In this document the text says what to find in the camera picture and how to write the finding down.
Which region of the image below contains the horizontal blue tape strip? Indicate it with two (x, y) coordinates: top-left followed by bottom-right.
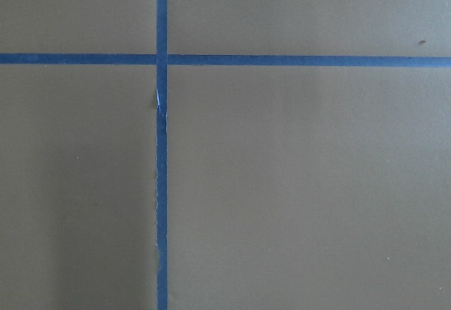
(1, 53), (450, 68)

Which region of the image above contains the vertical blue tape strip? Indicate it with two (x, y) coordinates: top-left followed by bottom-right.
(156, 0), (168, 310)

